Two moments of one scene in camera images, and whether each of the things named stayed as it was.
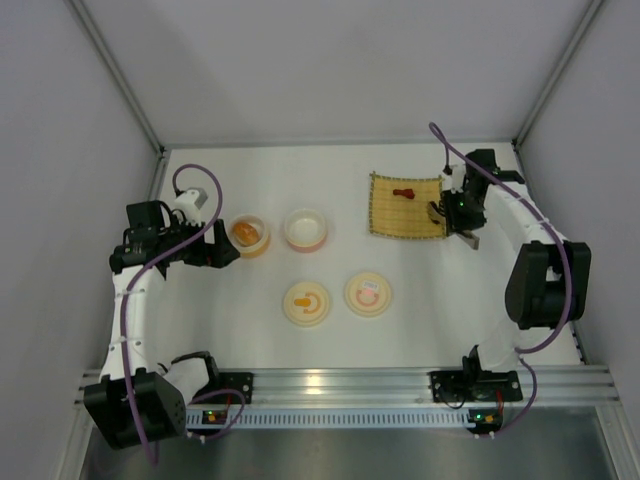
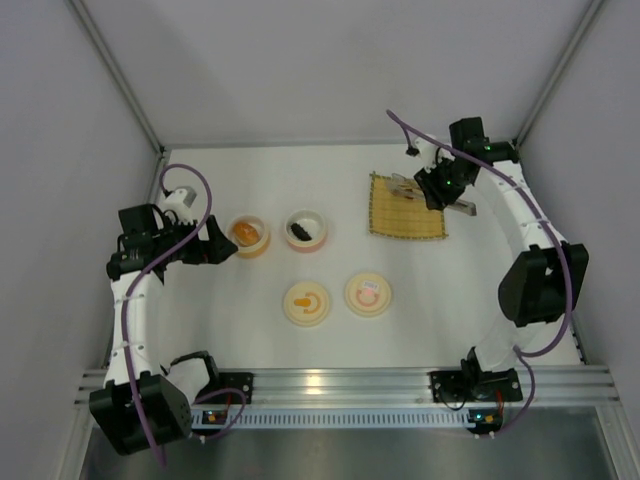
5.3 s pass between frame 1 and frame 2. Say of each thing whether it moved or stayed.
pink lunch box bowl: stayed
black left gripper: stayed
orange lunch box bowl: stayed
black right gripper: moved
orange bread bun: stayed
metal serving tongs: moved
